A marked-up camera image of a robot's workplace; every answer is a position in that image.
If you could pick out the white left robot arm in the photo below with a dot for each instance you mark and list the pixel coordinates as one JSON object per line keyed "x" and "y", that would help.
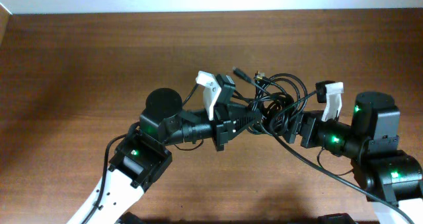
{"x": 142, "y": 156}

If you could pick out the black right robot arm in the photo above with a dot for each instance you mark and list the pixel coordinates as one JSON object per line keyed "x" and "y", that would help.
{"x": 390, "y": 178}

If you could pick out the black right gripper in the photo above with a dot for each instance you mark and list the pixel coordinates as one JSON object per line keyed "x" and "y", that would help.
{"x": 312, "y": 119}

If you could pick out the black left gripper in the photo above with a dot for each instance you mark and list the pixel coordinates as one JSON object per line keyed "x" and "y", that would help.
{"x": 224, "y": 126}

